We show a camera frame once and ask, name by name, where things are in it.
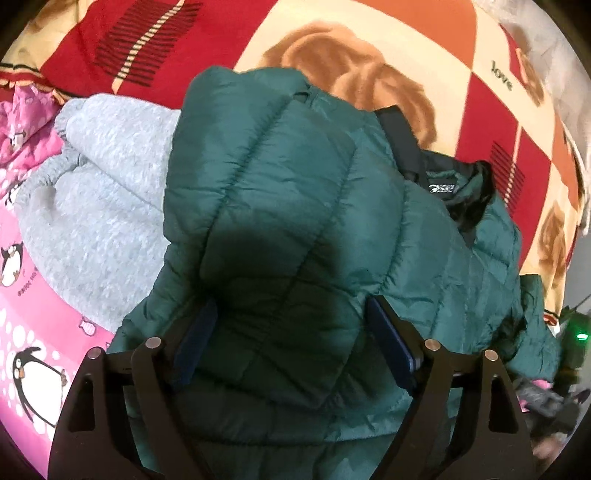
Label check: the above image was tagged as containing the green puffer jacket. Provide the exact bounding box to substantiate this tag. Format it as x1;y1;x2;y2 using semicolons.
107;65;563;480

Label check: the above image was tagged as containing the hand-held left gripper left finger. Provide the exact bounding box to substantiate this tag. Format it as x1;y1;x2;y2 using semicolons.
48;298;219;480

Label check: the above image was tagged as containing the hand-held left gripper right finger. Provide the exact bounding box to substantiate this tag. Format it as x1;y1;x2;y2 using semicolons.
366;296;542;480

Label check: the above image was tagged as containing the grey fleece garment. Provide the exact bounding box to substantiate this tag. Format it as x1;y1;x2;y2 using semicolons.
16;93;185;333

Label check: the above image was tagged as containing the pink penguin print blanket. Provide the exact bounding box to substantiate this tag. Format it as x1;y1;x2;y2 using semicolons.
0;85;134;467

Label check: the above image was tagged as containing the red orange rose print blanket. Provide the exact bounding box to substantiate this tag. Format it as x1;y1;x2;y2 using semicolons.
0;0;583;287

